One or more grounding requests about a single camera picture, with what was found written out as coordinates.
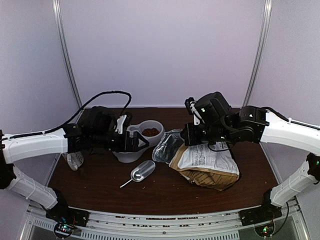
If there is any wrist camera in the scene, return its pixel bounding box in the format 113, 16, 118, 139
114, 112, 133, 135
184, 97, 202, 126

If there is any aluminium frame post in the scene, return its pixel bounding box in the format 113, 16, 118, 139
242, 0, 273, 107
52, 0, 82, 108

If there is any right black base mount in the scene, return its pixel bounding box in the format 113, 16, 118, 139
238, 189, 282, 226

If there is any black braided left cable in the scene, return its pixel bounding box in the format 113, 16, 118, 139
0, 90, 133, 141

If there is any grey double pet bowl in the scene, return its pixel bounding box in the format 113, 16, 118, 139
113, 120, 165, 163

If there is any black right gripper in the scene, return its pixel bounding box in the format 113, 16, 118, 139
181, 122, 234, 146

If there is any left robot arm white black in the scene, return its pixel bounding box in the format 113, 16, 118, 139
0, 106, 150, 222

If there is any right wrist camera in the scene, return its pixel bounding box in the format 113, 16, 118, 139
184, 97, 202, 126

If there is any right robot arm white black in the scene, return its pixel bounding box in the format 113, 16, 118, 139
180, 91, 320, 221

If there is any left aluminium frame post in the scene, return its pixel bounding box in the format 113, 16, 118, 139
52, 0, 82, 108

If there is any right aluminium frame post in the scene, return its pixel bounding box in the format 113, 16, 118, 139
242, 0, 273, 107

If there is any brown white pet food bag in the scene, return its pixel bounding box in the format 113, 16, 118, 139
152, 129, 241, 191

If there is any white patterned mug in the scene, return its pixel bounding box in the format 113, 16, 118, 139
62, 151, 84, 171

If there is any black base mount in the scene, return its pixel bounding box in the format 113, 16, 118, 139
42, 198, 90, 227
238, 189, 282, 226

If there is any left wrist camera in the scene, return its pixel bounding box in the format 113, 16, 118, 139
114, 112, 133, 135

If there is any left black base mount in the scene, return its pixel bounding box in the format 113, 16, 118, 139
42, 198, 90, 227

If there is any front aluminium rail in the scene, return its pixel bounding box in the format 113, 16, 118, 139
23, 197, 308, 240

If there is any silver metal scoop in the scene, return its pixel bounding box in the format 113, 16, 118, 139
119, 160, 156, 189

